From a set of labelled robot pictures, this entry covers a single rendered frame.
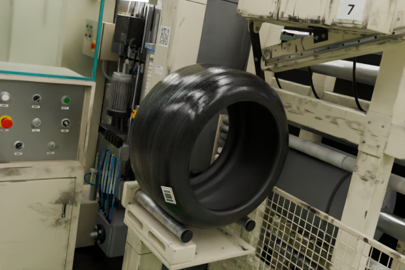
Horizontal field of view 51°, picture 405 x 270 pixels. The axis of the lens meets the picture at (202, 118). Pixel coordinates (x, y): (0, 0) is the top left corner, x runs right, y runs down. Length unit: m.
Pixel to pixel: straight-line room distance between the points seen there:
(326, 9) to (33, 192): 1.34
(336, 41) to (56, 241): 1.44
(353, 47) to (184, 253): 0.88
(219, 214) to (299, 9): 0.74
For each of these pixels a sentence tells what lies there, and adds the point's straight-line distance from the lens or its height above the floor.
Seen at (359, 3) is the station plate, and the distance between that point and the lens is 1.37.
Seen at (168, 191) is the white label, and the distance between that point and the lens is 1.31.
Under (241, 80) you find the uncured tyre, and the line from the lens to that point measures 1.36.
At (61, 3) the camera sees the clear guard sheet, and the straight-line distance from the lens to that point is 1.82.
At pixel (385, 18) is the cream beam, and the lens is 1.42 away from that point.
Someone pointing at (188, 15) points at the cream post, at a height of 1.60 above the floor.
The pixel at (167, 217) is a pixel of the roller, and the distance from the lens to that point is 1.49.
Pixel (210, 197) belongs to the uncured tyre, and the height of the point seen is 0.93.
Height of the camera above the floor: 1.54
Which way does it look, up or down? 11 degrees down
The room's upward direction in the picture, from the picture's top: 10 degrees clockwise
